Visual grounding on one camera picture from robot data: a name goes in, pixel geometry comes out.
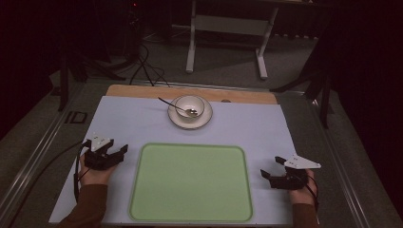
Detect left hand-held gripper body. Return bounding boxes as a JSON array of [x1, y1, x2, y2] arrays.
[[83, 136, 124, 171]]

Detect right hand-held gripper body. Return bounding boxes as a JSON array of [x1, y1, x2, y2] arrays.
[[273, 154, 322, 191]]

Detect person's right hand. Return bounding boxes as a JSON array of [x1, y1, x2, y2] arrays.
[[287, 168, 318, 206]]

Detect person's left hand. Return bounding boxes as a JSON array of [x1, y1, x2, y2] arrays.
[[78, 154, 119, 186]]

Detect white table mat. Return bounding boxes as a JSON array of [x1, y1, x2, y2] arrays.
[[48, 94, 299, 227]]

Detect white saucer plate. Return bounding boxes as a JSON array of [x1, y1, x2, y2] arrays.
[[166, 94, 214, 131]]

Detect green tray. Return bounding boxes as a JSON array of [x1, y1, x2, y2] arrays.
[[127, 142, 255, 223]]

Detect black stand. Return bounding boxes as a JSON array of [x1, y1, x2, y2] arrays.
[[57, 47, 127, 112], [270, 37, 335, 129]]

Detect metal spoon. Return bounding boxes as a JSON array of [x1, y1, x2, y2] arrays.
[[157, 96, 200, 117]]

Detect white bowl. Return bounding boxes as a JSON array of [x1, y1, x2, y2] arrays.
[[174, 94, 206, 120]]

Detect dark equipment stand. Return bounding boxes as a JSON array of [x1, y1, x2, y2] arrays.
[[125, 0, 145, 66]]

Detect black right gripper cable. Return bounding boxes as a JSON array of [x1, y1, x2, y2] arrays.
[[304, 175, 320, 212]]

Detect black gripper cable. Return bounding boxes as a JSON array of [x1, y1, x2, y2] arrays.
[[6, 140, 93, 228], [304, 175, 320, 212]]

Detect metal floor rail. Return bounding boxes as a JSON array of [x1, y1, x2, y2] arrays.
[[308, 93, 374, 228], [0, 91, 88, 222]]

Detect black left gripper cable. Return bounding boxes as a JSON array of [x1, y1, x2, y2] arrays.
[[6, 140, 93, 228]]

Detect black floor cables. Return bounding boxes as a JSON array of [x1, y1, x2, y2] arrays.
[[128, 42, 171, 88]]

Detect white metal table frame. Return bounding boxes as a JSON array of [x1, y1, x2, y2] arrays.
[[185, 0, 280, 81]]

